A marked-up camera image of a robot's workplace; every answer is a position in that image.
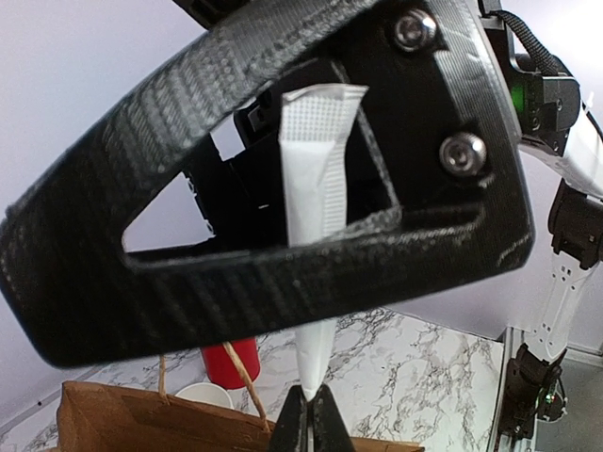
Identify brown paper bag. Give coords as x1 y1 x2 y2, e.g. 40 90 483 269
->
56 341 425 452

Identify stacked black paper cups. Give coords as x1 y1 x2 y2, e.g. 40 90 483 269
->
175 382 234 409

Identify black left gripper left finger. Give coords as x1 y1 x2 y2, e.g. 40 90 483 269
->
268 385 310 452

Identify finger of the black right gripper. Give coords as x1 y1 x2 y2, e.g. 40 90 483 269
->
1 1 534 367

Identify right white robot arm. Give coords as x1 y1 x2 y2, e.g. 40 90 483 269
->
1 1 602 441

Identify red cylindrical holder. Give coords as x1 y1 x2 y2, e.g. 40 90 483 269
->
201 337 260 390

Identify white stirrer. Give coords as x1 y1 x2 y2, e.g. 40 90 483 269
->
277 83 370 401

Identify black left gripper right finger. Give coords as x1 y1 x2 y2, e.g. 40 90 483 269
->
310 385 355 452

